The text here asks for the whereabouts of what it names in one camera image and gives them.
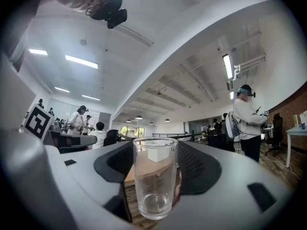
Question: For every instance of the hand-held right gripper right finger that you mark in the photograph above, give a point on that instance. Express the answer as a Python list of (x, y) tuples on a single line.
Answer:
[(227, 176)]

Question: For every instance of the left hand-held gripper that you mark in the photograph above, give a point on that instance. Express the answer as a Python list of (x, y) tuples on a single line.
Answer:
[(38, 122)]

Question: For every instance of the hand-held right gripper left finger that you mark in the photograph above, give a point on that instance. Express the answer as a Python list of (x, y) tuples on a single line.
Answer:
[(84, 176)]

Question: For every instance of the white plastic basket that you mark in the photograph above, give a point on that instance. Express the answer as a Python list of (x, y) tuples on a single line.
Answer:
[(158, 155)]

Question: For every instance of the white round object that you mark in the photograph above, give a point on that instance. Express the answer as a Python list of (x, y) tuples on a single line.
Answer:
[(156, 207)]

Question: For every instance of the black mesh office chair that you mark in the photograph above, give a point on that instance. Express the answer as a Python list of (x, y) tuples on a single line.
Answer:
[(111, 136)]

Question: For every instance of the rectangular ceiling light panel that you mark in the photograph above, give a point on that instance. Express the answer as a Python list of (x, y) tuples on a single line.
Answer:
[(38, 52), (90, 97), (62, 89), (81, 61)]

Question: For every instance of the black balcony railing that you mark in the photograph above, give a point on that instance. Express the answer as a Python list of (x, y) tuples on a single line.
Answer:
[(168, 135)]

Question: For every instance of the white desk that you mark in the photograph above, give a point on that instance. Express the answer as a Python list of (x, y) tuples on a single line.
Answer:
[(296, 133)]

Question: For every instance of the short ceiling tube light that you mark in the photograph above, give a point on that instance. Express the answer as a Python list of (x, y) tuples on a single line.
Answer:
[(231, 95)]

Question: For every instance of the pale yellow carton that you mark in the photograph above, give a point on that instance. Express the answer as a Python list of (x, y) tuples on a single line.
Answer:
[(295, 121)]

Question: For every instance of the blue white carton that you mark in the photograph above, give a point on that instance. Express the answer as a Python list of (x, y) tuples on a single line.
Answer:
[(303, 122)]

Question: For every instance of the white ceiling pipe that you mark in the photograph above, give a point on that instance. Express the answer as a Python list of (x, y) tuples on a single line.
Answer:
[(237, 72)]

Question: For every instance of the long ceiling tube light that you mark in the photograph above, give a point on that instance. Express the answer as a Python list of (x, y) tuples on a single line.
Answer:
[(227, 66)]

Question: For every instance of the black head-worn camera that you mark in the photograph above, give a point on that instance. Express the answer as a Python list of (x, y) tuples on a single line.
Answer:
[(115, 15)]

